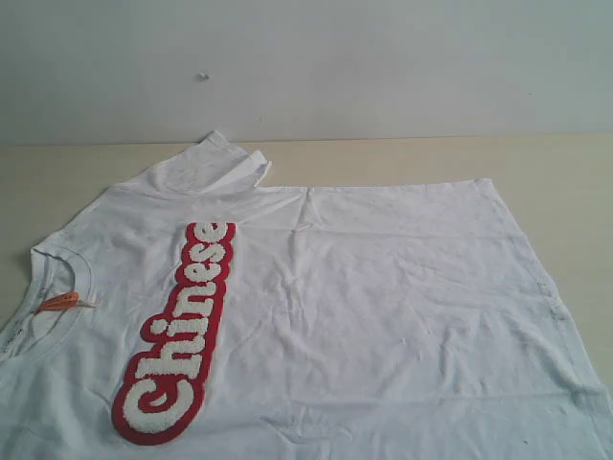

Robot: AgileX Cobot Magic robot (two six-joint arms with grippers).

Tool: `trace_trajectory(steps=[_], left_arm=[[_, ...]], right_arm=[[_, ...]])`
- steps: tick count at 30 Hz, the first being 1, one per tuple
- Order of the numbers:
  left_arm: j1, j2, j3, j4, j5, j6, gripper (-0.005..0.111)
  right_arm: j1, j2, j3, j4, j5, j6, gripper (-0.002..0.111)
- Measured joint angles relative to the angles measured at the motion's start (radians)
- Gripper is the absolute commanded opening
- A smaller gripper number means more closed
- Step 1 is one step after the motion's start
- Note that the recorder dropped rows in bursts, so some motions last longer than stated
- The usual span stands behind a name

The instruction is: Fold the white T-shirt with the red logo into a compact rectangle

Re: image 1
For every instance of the white t-shirt red Chinese patch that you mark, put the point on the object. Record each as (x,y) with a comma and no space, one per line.
(190,313)

